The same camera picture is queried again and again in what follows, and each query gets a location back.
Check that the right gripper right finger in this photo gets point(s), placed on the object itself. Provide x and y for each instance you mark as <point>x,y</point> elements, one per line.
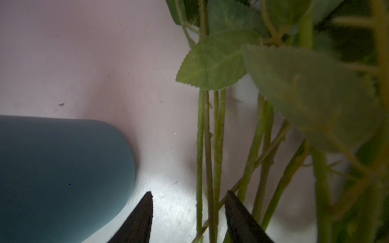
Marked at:
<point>242,227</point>

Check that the teal cylindrical vase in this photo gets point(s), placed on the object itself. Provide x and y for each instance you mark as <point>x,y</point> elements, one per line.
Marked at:
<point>61,179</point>

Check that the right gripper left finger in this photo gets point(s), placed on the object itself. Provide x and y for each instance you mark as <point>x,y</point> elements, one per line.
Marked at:
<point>137,227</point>

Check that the bunch of artificial flowers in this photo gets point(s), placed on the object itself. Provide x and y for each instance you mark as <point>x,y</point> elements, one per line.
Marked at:
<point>322,72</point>

